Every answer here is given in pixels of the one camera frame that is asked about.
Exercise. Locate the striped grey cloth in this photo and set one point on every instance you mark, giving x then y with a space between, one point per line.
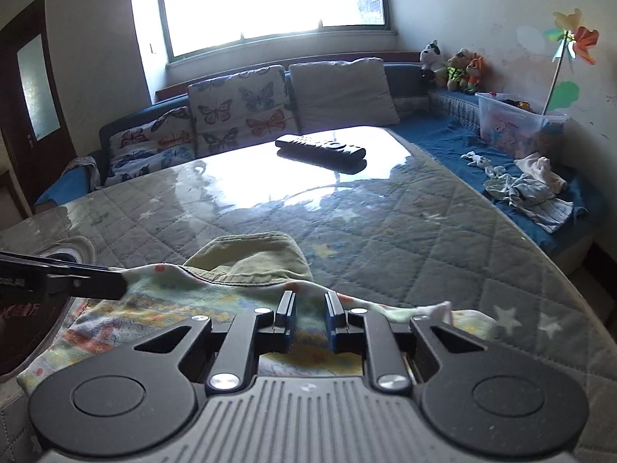
535 200

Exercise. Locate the pastel patterned baby garment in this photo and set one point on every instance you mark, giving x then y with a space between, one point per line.
241 265

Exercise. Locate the plain beige cushion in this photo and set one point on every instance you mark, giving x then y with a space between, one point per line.
342 91

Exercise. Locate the grey quilted star table cover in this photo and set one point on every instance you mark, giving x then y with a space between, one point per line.
385 231

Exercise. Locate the colourful pinwheel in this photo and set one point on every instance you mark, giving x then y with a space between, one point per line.
583 41

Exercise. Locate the large butterfly print cushion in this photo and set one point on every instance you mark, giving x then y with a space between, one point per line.
238 111

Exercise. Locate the clear plastic storage box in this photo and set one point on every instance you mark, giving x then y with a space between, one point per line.
516 123

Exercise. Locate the white cloth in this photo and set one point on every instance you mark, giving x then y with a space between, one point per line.
542 171

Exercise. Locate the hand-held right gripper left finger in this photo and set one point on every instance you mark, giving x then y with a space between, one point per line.
288 323

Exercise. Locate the window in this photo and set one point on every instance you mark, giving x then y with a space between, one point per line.
270 5

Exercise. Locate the black and white cow plush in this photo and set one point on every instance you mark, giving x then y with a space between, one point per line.
431 58

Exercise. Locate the black remote control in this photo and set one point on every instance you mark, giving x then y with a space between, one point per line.
320 150

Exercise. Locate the dark wooden door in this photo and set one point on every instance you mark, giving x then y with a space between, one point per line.
43 106

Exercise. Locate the low butterfly print cushion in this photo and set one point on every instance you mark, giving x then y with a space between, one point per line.
149 149

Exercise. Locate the blue sofa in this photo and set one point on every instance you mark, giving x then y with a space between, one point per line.
434 130

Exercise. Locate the small white rag toy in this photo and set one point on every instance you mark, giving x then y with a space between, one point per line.
482 163

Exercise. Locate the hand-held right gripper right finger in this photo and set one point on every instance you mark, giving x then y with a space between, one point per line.
331 323

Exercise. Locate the grey cloth on sofa arm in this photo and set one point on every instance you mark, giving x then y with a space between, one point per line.
82 171

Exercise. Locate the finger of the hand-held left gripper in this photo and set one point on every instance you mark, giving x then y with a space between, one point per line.
96 284

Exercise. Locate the orange fox plush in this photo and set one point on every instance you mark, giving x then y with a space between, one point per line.
475 73

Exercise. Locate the brown bear plush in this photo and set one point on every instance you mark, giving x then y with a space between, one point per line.
457 72

